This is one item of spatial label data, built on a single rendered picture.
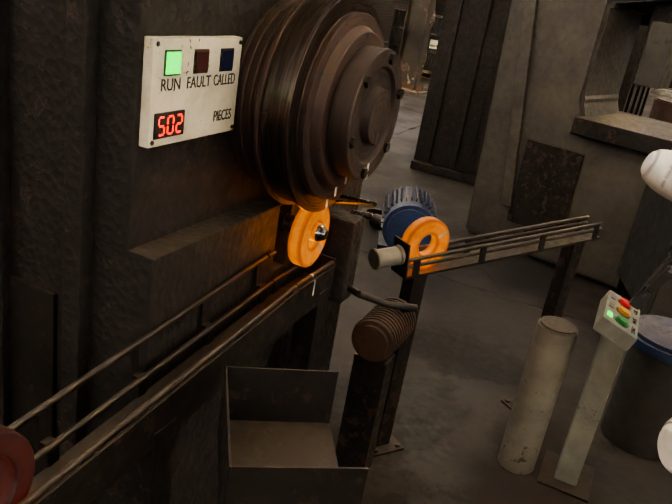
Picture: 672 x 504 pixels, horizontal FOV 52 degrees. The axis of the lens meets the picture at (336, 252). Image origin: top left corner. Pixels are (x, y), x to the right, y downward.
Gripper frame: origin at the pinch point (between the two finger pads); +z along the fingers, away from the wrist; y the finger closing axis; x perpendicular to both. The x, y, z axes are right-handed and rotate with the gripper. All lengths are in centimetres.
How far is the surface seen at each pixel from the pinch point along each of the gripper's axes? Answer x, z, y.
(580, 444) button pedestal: 17, 50, -2
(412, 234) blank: -60, 17, 21
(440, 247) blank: -53, 19, 11
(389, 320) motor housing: -51, 36, 33
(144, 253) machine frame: -87, 12, 108
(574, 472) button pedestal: 21, 59, -2
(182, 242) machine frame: -85, 12, 99
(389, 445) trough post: -29, 83, 16
